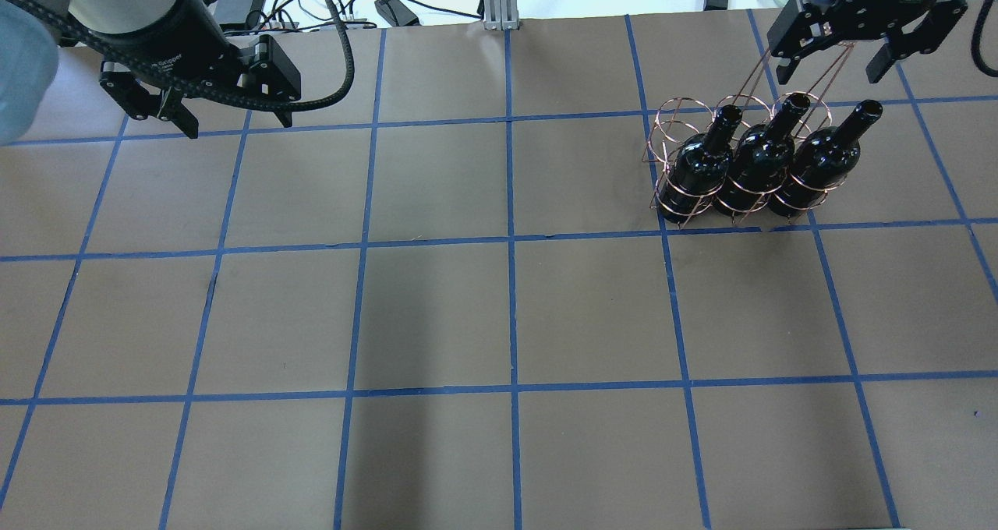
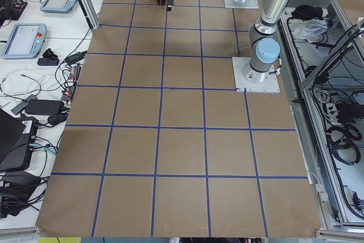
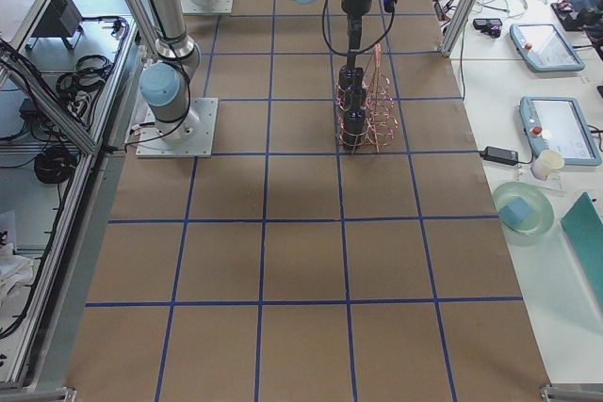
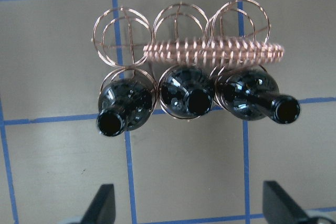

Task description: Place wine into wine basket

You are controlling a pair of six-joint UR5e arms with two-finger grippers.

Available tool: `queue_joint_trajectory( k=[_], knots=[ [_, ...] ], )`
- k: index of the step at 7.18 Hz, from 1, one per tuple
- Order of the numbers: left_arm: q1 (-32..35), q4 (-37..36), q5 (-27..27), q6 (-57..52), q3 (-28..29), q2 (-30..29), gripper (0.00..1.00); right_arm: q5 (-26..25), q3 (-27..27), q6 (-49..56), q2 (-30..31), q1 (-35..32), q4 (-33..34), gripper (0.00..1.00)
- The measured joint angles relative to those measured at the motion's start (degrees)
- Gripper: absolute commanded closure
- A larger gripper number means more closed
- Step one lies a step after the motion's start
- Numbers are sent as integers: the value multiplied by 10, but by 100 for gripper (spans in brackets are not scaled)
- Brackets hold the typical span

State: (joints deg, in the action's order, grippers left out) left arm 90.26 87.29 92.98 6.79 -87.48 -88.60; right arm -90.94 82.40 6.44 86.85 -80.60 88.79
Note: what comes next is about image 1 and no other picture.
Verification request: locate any dark wine bottle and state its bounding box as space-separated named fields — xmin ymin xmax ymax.
xmin=710 ymin=92 xmax=812 ymax=222

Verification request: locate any dark bottle in basket middle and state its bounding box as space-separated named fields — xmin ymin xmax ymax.
xmin=655 ymin=104 xmax=744 ymax=227

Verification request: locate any copper wire wine basket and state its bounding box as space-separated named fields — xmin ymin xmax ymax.
xmin=644 ymin=54 xmax=833 ymax=228

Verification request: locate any dark bottle in basket corner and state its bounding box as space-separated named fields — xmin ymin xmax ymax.
xmin=766 ymin=99 xmax=883 ymax=221

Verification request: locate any black braided left cable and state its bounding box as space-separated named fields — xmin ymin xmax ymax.
xmin=0 ymin=0 xmax=356 ymax=114

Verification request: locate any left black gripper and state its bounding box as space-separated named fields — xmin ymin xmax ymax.
xmin=86 ymin=0 xmax=302 ymax=140

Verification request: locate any black braided right cable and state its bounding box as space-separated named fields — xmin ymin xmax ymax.
xmin=970 ymin=0 xmax=998 ymax=79

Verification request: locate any black braided cable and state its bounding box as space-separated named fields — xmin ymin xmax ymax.
xmin=970 ymin=0 xmax=998 ymax=79
xmin=0 ymin=0 xmax=356 ymax=114

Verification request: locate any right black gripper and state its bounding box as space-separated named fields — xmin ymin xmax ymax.
xmin=767 ymin=0 xmax=968 ymax=85

